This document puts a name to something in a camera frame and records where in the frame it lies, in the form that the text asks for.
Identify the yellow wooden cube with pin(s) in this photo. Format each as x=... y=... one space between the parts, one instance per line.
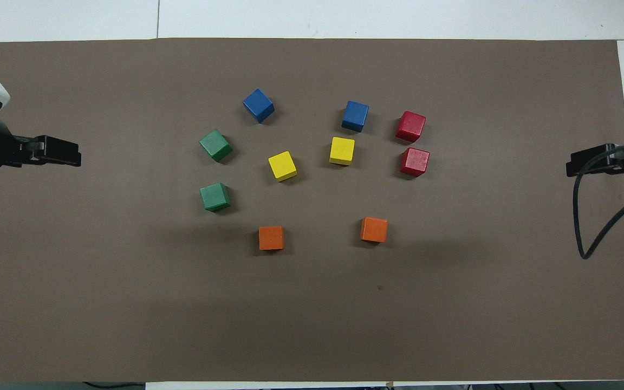
x=282 y=166
x=342 y=150

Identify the red wooden cube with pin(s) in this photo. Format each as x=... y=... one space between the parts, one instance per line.
x=414 y=161
x=410 y=126

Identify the orange wooden cube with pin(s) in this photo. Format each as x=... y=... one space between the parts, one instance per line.
x=271 y=238
x=374 y=229

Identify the blue wooden cube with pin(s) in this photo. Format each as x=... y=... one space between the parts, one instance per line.
x=355 y=116
x=258 y=105

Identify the brown table mat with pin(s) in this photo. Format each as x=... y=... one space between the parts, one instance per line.
x=128 y=303

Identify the green wooden cube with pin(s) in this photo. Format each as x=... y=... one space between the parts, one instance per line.
x=215 y=196
x=215 y=145

